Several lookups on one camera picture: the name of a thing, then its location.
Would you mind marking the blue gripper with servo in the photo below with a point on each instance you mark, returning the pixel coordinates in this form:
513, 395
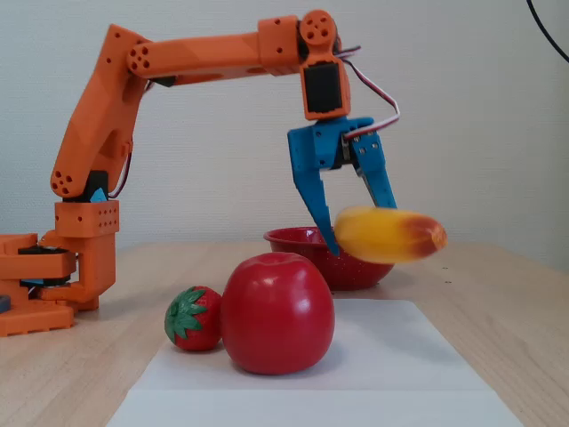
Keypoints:
316, 149

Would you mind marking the yellow toy banana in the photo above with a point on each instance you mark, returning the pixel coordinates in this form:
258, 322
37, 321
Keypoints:
382, 236

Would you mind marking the orange robot base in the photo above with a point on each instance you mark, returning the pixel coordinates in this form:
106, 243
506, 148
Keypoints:
31, 316

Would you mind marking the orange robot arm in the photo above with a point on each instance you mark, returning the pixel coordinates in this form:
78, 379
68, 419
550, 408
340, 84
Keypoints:
200, 53

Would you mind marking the red speckled bowl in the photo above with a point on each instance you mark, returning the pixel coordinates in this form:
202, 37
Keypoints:
351, 271

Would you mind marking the red toy apple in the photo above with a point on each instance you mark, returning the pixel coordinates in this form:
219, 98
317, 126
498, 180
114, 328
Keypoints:
278, 313

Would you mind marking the white paper sheet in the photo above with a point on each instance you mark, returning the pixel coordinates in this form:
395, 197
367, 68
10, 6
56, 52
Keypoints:
387, 342
311, 409

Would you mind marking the red toy strawberry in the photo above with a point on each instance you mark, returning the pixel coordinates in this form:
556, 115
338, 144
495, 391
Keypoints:
195, 320

